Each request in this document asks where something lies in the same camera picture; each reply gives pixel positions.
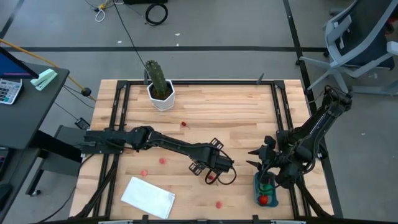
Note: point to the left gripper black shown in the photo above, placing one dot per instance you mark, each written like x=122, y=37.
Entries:
x=214, y=158

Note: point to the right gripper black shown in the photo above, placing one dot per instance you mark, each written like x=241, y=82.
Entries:
x=270, y=155

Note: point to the red toy bell pepper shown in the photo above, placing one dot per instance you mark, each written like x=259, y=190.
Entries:
x=263, y=199

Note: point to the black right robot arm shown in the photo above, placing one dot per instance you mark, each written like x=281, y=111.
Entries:
x=323, y=118

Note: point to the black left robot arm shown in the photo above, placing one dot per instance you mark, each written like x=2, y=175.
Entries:
x=168, y=143

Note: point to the blue tupperware container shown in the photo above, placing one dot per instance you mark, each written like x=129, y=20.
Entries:
x=256, y=196

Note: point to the white folded napkin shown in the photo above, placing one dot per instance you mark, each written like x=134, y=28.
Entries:
x=147, y=197

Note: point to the white hexagonal planter pot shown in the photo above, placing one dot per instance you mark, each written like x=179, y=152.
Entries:
x=163, y=104

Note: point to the tall green cactus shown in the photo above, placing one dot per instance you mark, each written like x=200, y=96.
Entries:
x=157, y=77

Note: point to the black power adapter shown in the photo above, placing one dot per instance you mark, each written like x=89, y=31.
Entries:
x=82, y=123

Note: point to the grey office chair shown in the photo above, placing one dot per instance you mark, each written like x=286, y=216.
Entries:
x=357, y=37

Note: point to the dark grey desk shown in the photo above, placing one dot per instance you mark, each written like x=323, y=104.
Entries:
x=31, y=109

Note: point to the mint green stapler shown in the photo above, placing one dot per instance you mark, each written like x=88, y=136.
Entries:
x=43, y=79

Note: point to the white calculator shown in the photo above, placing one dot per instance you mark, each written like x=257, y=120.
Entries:
x=9, y=91

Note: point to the computer monitor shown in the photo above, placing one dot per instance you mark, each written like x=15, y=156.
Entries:
x=12, y=67

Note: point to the black aluminium table frame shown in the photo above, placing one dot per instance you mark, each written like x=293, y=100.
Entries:
x=199, y=82

